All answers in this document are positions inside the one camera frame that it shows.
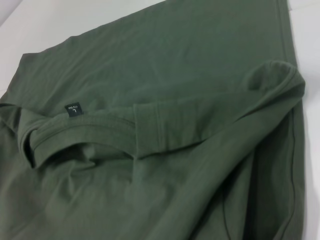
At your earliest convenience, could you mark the dark green T-shirt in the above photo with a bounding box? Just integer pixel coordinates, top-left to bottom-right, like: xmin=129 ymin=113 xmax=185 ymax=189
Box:
xmin=0 ymin=0 xmax=307 ymax=240

